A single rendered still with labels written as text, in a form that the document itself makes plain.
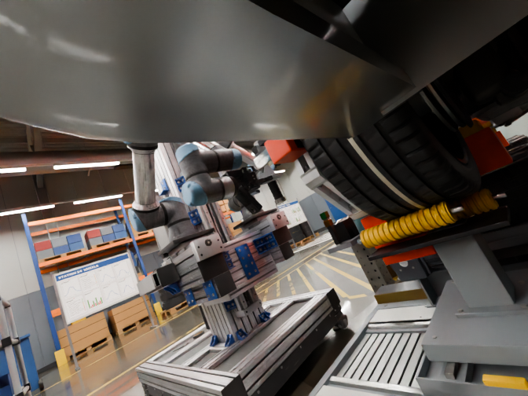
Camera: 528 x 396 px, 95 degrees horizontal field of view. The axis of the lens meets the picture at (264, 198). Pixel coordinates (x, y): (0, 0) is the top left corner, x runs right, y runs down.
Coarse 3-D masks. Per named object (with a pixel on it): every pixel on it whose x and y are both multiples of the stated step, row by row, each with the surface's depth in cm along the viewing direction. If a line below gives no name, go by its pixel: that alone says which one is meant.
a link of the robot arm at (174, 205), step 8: (160, 200) 122; (168, 200) 121; (176, 200) 122; (168, 208) 118; (176, 208) 121; (184, 208) 124; (168, 216) 118; (176, 216) 120; (184, 216) 122; (168, 224) 120
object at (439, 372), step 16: (432, 368) 65; (448, 368) 58; (464, 368) 58; (480, 368) 58; (496, 368) 57; (512, 368) 55; (432, 384) 59; (448, 384) 56; (464, 384) 54; (480, 384) 52; (496, 384) 50; (512, 384) 48
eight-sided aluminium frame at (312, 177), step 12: (300, 156) 74; (300, 168) 72; (312, 168) 68; (312, 180) 70; (324, 180) 68; (324, 192) 73; (336, 192) 71; (336, 204) 75; (348, 204) 78; (348, 216) 78; (360, 216) 78
